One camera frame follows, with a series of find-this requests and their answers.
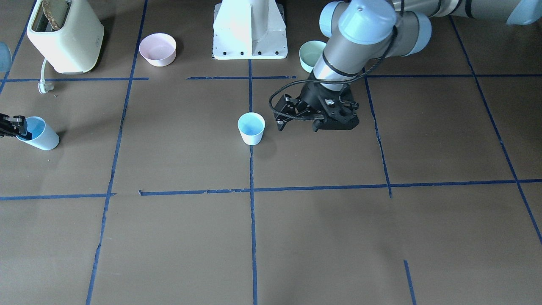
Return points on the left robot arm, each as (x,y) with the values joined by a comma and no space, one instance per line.
(361,34)

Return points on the pink bowl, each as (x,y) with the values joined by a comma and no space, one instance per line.
(159,49)

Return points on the cream toaster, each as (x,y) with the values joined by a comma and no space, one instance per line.
(75,47)

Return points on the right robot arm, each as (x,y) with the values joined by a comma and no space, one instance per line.
(5,66)

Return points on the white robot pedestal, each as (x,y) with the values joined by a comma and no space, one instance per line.
(249,30)

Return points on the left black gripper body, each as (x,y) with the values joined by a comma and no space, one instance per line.
(312,97)

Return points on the light blue cup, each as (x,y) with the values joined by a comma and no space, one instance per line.
(43,136)
(251,126)

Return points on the toast slice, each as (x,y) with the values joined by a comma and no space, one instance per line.
(54,10)

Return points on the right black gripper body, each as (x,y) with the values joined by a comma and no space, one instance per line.
(9,126)

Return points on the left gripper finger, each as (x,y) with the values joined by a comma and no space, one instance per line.
(282,118)
(286,104)

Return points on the green bowl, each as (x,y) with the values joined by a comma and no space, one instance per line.
(309,54)

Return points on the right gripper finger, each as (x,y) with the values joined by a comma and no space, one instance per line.
(18,121)
(22,134)

